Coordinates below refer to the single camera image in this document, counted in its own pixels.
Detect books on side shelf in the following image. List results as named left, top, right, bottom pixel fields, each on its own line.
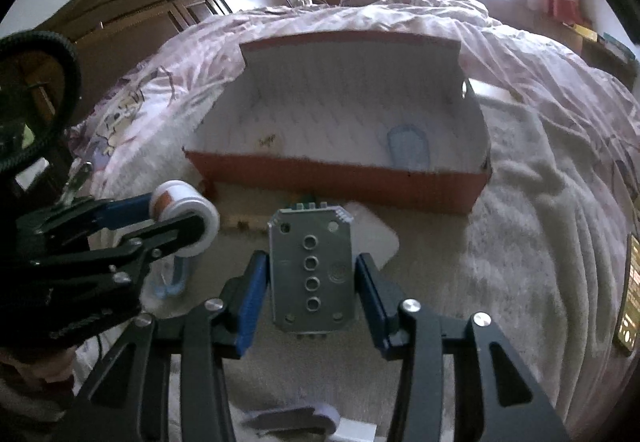
left=599, top=32, right=637, bottom=61

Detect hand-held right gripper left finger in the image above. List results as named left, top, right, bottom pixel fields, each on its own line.
left=62, top=249, right=271, bottom=442

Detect white rounded case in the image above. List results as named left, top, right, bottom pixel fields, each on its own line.
left=345, top=202, right=400, bottom=265

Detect small white box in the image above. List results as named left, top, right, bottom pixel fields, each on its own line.
left=335, top=419, right=378, bottom=442

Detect orange cardboard box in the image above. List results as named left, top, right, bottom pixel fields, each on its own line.
left=181, top=32, right=493, bottom=217

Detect translucent blue plastic piece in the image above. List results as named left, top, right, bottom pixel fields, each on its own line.
left=387, top=124, right=431, bottom=169

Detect dark wooden headboard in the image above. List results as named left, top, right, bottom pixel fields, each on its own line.
left=37, top=0, right=293, bottom=72

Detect pink printed quilt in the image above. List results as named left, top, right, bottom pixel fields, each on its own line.
left=70, top=0, right=640, bottom=233

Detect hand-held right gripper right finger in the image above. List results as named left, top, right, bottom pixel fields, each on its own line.
left=354, top=253, right=571, bottom=442

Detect white roll with orange label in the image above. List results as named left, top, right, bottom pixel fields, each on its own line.
left=150, top=181, right=220, bottom=257

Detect black braided cable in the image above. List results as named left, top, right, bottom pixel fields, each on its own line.
left=0, top=30, right=83, bottom=173

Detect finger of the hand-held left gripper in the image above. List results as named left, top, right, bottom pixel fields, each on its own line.
left=32, top=213, right=213, bottom=283
left=15, top=194, right=156, bottom=247

